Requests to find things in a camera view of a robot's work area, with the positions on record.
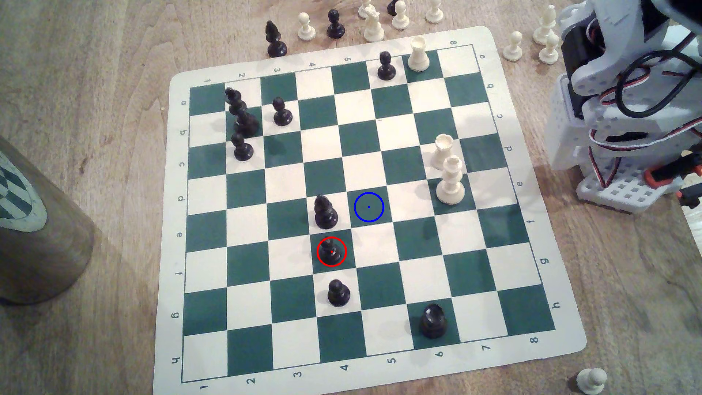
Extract brown cylinder with chess print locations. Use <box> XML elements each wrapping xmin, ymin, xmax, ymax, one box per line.
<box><xmin>0</xmin><ymin>136</ymin><xmax>95</xmax><ymax>306</ymax></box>

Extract orange and black clamp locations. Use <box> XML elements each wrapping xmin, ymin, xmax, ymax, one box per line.
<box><xmin>643</xmin><ymin>153</ymin><xmax>702</xmax><ymax>210</ymax></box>

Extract black chess king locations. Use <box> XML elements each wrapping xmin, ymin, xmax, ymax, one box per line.
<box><xmin>224</xmin><ymin>87</ymin><xmax>260</xmax><ymax>138</ymax></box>

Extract white chess bishop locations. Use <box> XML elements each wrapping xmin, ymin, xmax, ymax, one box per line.
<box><xmin>533</xmin><ymin>4</ymin><xmax>558</xmax><ymax>46</ymax></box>

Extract black chess bishop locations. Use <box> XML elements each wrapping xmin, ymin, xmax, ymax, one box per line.
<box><xmin>314</xmin><ymin>194</ymin><xmax>339</xmax><ymax>230</ymax></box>
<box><xmin>265</xmin><ymin>20</ymin><xmax>288</xmax><ymax>58</ymax></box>

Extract white chess queen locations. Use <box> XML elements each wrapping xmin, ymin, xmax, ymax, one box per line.
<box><xmin>436</xmin><ymin>155</ymin><xmax>466</xmax><ymax>206</ymax></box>

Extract black chess rook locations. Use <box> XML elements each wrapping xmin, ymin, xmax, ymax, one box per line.
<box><xmin>419</xmin><ymin>303</ymin><xmax>448</xmax><ymax>339</ymax></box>

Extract red white black servo wires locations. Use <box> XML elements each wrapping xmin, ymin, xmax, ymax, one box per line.
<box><xmin>588</xmin><ymin>82</ymin><xmax>702</xmax><ymax>188</ymax></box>

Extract white grid robot base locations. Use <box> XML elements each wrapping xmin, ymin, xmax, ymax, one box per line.
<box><xmin>576</xmin><ymin>159</ymin><xmax>686</xmax><ymax>214</ymax></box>

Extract black chess pawn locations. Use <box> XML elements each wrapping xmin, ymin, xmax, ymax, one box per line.
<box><xmin>377</xmin><ymin>51</ymin><xmax>397</xmax><ymax>81</ymax></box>
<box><xmin>327</xmin><ymin>279</ymin><xmax>351</xmax><ymax>307</ymax></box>
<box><xmin>272</xmin><ymin>97</ymin><xmax>294</xmax><ymax>127</ymax></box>
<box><xmin>320</xmin><ymin>237</ymin><xmax>344</xmax><ymax>265</ymax></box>
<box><xmin>231</xmin><ymin>132</ymin><xmax>254</xmax><ymax>162</ymax></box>
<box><xmin>327</xmin><ymin>9</ymin><xmax>346</xmax><ymax>40</ymax></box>

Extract white chess rook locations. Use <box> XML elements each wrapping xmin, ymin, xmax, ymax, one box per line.
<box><xmin>407</xmin><ymin>36</ymin><xmax>431</xmax><ymax>72</ymax></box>
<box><xmin>429</xmin><ymin>134</ymin><xmax>456</xmax><ymax>171</ymax></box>

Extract white chess knight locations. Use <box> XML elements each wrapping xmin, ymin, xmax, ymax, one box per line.
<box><xmin>363</xmin><ymin>11</ymin><xmax>386</xmax><ymax>43</ymax></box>

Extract green and white chess mat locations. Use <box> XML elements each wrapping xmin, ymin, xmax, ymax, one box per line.
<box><xmin>152</xmin><ymin>26</ymin><xmax>588</xmax><ymax>395</ymax></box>

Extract black looped cable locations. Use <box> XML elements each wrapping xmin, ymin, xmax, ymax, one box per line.
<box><xmin>614</xmin><ymin>49</ymin><xmax>702</xmax><ymax>119</ymax></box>

